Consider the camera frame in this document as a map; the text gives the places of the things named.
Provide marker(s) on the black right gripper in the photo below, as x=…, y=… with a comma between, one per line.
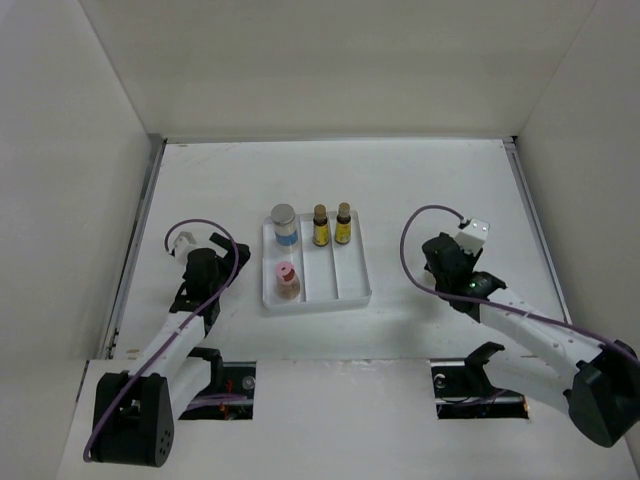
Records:
x=471, y=258

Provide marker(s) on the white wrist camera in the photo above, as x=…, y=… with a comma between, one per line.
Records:
x=472, y=235
x=184, y=243

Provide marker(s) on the blue-label jar silver lid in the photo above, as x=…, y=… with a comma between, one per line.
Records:
x=285, y=227

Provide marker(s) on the right aluminium frame rail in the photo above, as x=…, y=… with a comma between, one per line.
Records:
x=511, y=149

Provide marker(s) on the left aluminium frame rail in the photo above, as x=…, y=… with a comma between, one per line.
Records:
x=112, y=322

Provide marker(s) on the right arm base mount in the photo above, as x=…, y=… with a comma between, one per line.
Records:
x=463, y=391

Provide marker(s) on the aluminium frame rail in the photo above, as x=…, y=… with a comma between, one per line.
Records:
x=511, y=149
x=112, y=322

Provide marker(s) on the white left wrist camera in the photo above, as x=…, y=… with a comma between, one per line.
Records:
x=184, y=243

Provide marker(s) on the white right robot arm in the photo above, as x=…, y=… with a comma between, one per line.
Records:
x=593, y=380

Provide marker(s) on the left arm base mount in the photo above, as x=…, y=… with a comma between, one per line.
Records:
x=230, y=393

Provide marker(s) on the pink-cap spice bottle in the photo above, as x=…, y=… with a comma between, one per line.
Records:
x=288, y=285

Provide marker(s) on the white three-compartment tray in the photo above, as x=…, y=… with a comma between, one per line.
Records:
x=332, y=278

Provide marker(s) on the brown bottle yellow label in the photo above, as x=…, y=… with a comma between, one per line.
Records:
x=321, y=235

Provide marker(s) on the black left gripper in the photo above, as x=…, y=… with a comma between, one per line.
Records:
x=228, y=262

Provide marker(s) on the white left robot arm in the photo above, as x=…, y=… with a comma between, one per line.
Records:
x=135, y=410

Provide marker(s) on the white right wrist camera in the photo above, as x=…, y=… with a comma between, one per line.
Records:
x=472, y=235

